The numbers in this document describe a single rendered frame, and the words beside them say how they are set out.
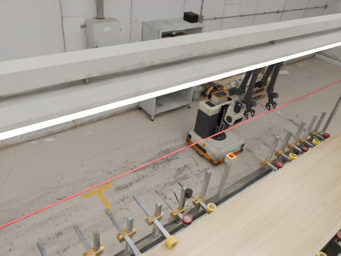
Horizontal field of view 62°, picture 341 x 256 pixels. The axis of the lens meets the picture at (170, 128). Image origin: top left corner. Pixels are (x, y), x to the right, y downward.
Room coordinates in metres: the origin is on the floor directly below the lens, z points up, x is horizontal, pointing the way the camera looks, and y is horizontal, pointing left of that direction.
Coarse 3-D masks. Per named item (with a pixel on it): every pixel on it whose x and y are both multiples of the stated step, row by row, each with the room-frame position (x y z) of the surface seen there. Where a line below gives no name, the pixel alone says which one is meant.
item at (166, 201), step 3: (156, 189) 1.74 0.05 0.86; (156, 192) 1.72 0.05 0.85; (159, 192) 1.71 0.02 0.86; (162, 198) 1.65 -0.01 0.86; (165, 201) 1.62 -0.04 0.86; (168, 201) 1.62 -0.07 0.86; (168, 204) 1.59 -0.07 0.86; (171, 204) 1.59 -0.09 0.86; (171, 207) 1.56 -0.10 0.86; (174, 207) 1.57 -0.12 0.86; (180, 213) 1.51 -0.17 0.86; (177, 216) 1.50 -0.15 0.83; (180, 216) 1.48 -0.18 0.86; (180, 219) 1.47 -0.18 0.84; (186, 225) 1.42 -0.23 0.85
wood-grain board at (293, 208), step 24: (336, 144) 2.77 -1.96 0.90; (288, 168) 2.22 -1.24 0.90; (312, 168) 2.27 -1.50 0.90; (336, 168) 2.32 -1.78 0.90; (264, 192) 1.84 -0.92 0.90; (288, 192) 1.88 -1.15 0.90; (312, 192) 1.92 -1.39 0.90; (336, 192) 1.97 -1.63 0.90; (216, 216) 1.50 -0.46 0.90; (240, 216) 1.53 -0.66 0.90; (264, 216) 1.57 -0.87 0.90; (288, 216) 1.60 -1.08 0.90; (312, 216) 1.63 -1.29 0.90; (336, 216) 1.67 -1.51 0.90; (192, 240) 1.26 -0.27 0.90; (216, 240) 1.28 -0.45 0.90; (240, 240) 1.31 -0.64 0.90; (264, 240) 1.34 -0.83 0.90; (288, 240) 1.37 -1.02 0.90; (312, 240) 1.40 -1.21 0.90
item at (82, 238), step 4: (76, 224) 1.22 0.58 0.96; (76, 228) 1.19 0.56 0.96; (76, 232) 1.17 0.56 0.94; (80, 232) 1.16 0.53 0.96; (80, 236) 1.13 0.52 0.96; (84, 236) 1.13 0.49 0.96; (84, 240) 1.10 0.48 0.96; (84, 244) 1.07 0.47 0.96; (88, 244) 1.08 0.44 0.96; (88, 248) 1.05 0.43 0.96
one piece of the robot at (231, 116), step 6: (234, 84) 3.30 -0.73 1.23; (246, 90) 3.33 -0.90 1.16; (234, 96) 3.32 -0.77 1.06; (240, 96) 3.28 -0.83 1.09; (228, 108) 3.32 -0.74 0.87; (228, 114) 3.30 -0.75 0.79; (234, 114) 3.27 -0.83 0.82; (240, 114) 3.32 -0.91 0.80; (228, 120) 3.28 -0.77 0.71; (234, 120) 3.23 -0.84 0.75
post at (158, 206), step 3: (156, 204) 1.38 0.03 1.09; (159, 204) 1.38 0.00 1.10; (156, 207) 1.38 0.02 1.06; (159, 207) 1.37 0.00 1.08; (156, 210) 1.38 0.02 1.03; (159, 210) 1.38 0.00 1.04; (156, 213) 1.37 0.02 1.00; (159, 213) 1.38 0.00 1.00; (153, 225) 1.39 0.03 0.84; (153, 228) 1.38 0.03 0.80; (156, 228) 1.37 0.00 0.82; (153, 231) 1.38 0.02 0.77; (156, 231) 1.37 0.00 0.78; (153, 234) 1.38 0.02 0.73; (156, 234) 1.38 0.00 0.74
